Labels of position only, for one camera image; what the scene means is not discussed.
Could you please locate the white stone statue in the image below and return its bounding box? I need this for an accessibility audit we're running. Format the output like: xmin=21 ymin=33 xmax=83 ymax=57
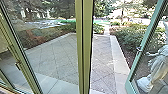
xmin=136 ymin=22 xmax=168 ymax=94

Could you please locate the green shrub bed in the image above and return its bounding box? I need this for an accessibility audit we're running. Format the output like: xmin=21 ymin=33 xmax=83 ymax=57
xmin=109 ymin=21 xmax=168 ymax=54
xmin=16 ymin=22 xmax=105 ymax=50

